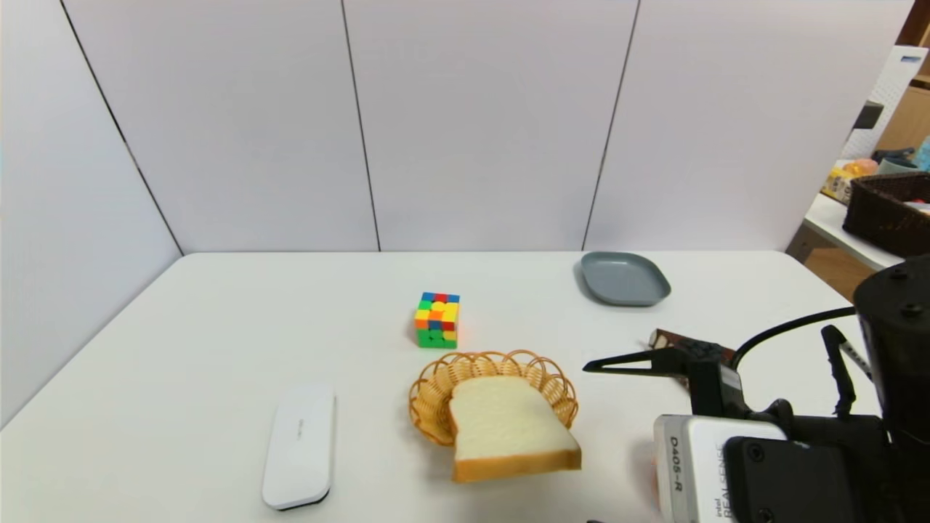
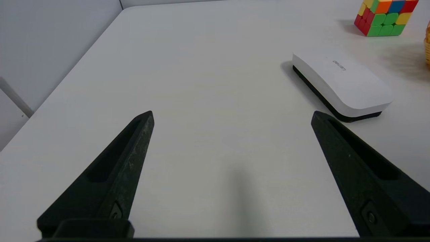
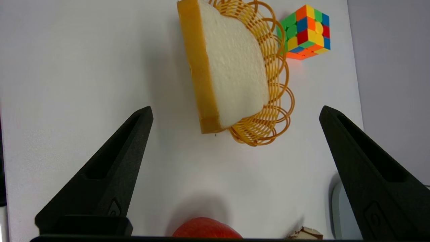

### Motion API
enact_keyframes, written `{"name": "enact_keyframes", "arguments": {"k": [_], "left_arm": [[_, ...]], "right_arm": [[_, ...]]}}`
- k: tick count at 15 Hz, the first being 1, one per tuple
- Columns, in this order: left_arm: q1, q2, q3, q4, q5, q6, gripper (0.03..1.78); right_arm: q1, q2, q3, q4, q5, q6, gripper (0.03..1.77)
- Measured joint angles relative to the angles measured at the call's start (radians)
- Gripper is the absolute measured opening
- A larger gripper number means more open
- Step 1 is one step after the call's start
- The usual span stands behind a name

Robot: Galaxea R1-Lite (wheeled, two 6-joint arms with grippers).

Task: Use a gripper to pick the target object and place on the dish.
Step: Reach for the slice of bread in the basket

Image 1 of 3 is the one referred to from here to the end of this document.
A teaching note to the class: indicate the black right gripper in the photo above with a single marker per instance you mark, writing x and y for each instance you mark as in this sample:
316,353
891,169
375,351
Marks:
716,383

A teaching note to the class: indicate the white bread slice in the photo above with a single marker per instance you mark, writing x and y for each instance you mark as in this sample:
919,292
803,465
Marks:
501,428

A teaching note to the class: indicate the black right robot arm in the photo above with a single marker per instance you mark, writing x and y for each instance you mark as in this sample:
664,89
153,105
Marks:
901,349

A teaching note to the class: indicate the grey dish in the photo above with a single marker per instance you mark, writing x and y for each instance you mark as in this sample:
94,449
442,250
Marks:
623,278

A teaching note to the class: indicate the chocolate cake slice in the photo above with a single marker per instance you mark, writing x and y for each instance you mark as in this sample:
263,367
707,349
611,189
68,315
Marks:
665,338

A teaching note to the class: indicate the white side table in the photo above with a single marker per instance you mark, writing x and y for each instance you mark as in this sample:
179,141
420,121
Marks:
828,221

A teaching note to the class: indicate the multicoloured puzzle cube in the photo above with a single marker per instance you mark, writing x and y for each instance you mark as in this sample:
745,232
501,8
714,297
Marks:
437,320

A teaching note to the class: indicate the yellow wicker basket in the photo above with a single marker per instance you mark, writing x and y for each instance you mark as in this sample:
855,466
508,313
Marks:
436,392

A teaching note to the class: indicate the yellow snack box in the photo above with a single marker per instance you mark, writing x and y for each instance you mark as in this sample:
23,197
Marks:
843,181

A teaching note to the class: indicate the dark brown woven basket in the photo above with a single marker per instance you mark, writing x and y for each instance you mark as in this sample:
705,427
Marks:
883,214

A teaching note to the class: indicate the teal cup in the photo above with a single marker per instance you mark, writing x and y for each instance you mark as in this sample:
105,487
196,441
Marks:
895,165

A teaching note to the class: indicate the black box on pegboard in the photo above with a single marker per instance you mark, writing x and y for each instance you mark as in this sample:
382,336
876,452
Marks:
867,115

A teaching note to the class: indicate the wooden cabinet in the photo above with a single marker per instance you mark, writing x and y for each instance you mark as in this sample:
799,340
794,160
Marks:
908,120

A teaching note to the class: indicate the white pegboard panel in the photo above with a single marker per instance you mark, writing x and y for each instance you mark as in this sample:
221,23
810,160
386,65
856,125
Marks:
890,83

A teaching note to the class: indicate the white whiteboard eraser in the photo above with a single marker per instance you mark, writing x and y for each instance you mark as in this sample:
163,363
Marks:
299,443

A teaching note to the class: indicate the white wrist camera black mount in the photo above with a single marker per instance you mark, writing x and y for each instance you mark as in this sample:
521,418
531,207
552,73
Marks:
690,465

